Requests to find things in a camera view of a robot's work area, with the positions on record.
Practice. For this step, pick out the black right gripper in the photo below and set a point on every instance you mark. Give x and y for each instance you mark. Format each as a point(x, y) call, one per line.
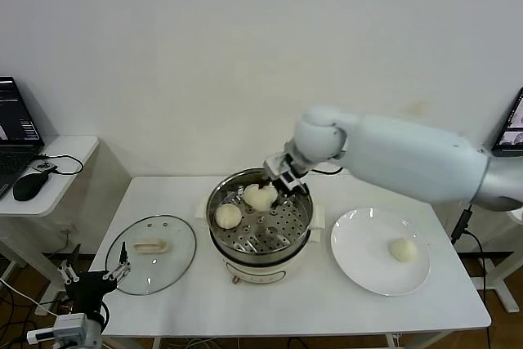
point(295, 166)

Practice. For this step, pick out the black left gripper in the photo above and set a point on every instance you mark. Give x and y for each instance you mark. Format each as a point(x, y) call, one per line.
point(88, 289)

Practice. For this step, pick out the white steamed baozi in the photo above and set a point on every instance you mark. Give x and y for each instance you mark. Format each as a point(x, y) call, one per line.
point(403, 249)
point(228, 216)
point(267, 200)
point(248, 195)

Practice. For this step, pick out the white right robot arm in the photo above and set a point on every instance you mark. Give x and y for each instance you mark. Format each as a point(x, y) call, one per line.
point(408, 153)

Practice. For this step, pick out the steel perforated steamer basket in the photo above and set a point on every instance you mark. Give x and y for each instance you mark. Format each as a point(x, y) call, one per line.
point(286, 226)

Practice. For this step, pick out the white electric cooker pot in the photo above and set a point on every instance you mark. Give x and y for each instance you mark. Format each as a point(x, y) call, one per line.
point(265, 271)

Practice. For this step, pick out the white round plate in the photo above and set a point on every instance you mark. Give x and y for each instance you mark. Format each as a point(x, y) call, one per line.
point(359, 242)

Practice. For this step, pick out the black computer mouse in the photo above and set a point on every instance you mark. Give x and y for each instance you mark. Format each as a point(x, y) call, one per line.
point(28, 187)

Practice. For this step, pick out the white side desk with mouse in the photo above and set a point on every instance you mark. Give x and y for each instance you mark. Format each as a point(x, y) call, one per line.
point(69, 153)

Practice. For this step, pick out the black laptop with dark screen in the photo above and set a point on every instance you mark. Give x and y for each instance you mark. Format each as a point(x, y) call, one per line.
point(16, 120)

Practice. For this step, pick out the black laptop with pale screen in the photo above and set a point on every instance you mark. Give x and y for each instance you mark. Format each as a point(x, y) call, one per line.
point(512, 120)

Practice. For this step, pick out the white side desk with label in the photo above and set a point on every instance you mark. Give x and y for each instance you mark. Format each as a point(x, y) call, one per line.
point(504, 283)

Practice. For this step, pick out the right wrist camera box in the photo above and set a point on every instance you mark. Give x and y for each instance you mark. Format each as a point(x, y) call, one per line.
point(278, 167)

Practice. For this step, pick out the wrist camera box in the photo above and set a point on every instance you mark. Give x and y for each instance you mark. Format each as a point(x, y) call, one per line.
point(70, 326)
point(278, 167)

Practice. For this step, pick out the white wall outlet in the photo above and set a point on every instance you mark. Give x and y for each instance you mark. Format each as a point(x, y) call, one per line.
point(69, 229)

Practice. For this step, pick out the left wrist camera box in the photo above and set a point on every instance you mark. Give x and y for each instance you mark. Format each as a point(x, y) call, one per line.
point(70, 326)

